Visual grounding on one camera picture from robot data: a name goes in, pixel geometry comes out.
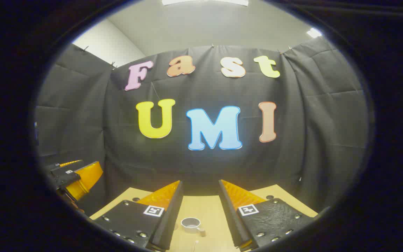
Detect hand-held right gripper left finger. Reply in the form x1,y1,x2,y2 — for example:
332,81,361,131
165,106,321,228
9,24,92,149
90,180,184,250

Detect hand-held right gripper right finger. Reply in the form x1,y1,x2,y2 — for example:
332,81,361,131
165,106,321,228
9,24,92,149
218,179,318,251

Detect white cup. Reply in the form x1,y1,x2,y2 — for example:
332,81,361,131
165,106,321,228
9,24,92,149
181,217,206,237

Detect wooden desktop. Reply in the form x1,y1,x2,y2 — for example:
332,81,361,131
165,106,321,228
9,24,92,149
90,184,318,252

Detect black backdrop cloth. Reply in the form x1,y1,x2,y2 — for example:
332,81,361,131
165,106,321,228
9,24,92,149
34,35,370,217

